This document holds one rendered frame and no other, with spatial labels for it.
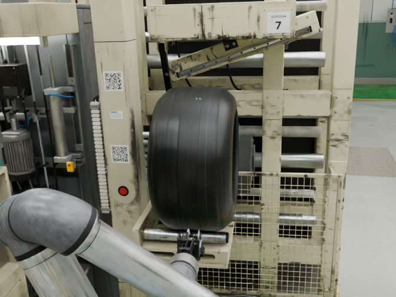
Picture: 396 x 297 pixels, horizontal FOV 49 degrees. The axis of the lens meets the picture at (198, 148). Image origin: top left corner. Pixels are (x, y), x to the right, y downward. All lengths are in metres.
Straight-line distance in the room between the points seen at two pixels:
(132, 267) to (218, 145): 0.64
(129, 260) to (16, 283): 0.83
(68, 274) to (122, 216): 0.84
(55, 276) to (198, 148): 0.67
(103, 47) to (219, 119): 0.51
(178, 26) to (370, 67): 9.33
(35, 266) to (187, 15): 1.19
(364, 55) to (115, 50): 9.55
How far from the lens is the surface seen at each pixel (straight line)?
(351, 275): 3.24
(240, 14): 1.82
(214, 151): 1.46
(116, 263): 0.96
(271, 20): 1.82
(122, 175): 1.77
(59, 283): 1.04
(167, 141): 1.49
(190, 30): 1.84
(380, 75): 11.05
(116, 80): 1.67
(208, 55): 1.98
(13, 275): 1.71
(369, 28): 10.89
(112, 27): 1.65
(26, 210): 0.93
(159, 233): 1.75
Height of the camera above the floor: 1.75
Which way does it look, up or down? 18 degrees down
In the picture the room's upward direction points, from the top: 2 degrees counter-clockwise
